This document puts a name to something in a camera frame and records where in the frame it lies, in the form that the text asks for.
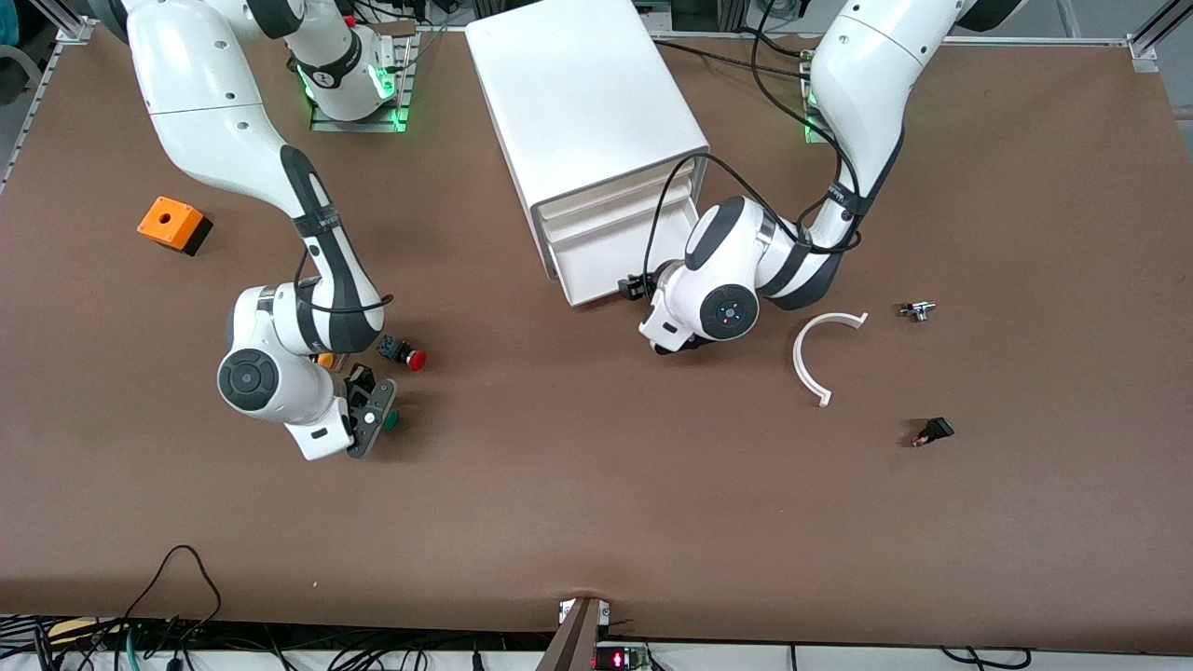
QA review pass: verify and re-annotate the short aluminium frame profile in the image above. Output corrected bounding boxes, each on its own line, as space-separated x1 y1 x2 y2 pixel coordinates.
28 0 94 43

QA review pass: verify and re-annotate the black cable on tabletop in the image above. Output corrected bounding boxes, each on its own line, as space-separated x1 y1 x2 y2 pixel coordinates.
651 37 821 85

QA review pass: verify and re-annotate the long aluminium frame rail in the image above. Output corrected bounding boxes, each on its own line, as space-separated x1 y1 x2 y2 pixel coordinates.
0 37 71 192

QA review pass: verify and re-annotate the small device red display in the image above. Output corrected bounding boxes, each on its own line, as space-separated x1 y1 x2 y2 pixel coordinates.
594 643 653 671

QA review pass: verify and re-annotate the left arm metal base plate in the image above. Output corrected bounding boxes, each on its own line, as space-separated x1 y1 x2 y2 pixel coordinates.
803 84 840 147

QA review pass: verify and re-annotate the black looped cable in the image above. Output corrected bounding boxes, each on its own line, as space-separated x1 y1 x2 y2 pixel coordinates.
119 545 225 644

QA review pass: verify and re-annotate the red push button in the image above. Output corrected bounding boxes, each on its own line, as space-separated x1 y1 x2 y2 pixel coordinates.
377 335 428 373

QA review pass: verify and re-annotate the brown camera pole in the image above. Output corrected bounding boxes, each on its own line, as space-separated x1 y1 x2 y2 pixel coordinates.
536 596 609 671

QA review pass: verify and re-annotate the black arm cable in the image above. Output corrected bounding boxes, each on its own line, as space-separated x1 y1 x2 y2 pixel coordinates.
643 0 863 285
294 238 396 315

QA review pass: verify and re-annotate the white middle cabinet drawer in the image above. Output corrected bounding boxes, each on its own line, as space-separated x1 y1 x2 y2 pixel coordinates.
542 179 696 245

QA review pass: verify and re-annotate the white lowest cabinet drawer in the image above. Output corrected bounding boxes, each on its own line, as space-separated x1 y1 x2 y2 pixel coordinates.
548 203 702 308

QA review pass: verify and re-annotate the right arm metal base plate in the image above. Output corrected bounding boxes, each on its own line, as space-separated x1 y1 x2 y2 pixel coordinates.
309 56 418 133

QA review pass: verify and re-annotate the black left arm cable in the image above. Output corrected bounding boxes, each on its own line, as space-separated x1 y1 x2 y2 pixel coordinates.
643 0 863 285

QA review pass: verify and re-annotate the white highest cabinet drawer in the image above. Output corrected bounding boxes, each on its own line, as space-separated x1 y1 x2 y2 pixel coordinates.
539 157 696 225

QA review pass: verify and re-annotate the orange box with black base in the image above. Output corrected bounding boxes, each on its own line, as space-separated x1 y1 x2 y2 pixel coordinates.
137 196 214 257

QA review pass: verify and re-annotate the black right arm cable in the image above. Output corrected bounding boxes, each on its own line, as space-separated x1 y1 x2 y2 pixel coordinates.
294 238 396 315

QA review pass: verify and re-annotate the white semicircular plastic bracket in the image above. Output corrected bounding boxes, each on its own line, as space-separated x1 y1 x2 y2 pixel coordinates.
792 312 870 408

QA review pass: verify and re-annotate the tangled cable bundle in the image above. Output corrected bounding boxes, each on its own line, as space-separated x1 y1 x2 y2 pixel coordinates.
0 615 560 671

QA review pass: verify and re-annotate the white three-drawer cabinet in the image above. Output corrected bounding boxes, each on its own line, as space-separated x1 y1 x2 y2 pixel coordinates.
464 0 711 281

